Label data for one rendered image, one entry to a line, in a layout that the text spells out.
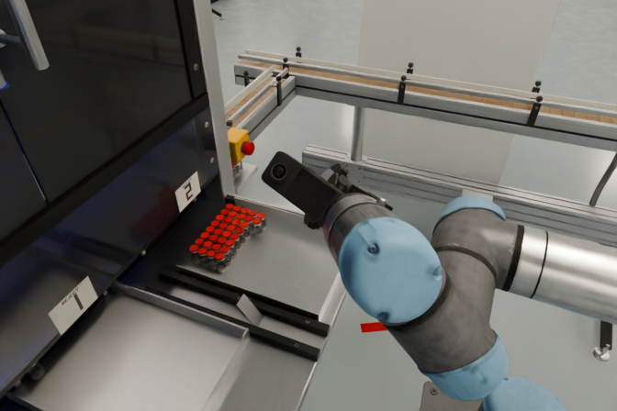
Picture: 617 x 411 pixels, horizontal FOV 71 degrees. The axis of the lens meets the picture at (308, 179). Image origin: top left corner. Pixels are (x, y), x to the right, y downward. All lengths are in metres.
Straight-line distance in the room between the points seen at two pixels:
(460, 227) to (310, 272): 0.56
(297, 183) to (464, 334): 0.25
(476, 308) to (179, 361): 0.62
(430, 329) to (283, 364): 0.52
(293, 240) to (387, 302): 0.74
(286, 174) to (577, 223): 1.58
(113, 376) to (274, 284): 0.35
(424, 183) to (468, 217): 1.40
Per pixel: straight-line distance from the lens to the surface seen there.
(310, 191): 0.51
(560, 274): 0.50
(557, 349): 2.18
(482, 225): 0.50
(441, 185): 1.89
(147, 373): 0.91
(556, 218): 1.96
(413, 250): 0.34
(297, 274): 1.00
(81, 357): 0.98
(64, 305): 0.85
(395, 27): 2.26
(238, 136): 1.19
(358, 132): 1.85
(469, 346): 0.42
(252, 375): 0.87
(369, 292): 0.34
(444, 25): 2.22
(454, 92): 1.68
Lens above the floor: 1.64
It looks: 37 degrees down
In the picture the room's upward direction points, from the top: straight up
